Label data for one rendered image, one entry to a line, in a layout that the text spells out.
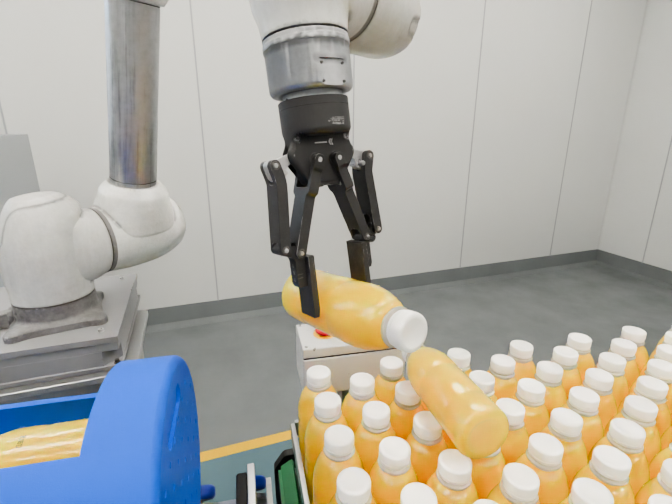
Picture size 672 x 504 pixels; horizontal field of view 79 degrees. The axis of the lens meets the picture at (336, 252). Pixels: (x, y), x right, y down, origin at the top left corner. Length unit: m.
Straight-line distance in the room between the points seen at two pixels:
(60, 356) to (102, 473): 0.57
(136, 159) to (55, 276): 0.29
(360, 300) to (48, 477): 0.31
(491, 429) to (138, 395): 0.39
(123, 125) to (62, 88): 2.22
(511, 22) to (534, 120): 0.88
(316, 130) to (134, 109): 0.63
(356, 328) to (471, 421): 0.19
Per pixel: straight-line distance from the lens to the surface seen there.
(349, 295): 0.42
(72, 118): 3.20
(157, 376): 0.48
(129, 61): 0.98
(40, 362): 1.00
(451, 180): 3.88
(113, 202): 1.04
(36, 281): 1.00
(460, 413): 0.54
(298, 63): 0.43
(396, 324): 0.38
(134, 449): 0.44
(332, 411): 0.62
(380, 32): 0.55
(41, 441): 0.60
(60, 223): 0.98
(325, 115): 0.42
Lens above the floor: 1.48
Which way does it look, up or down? 17 degrees down
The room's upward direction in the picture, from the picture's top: straight up
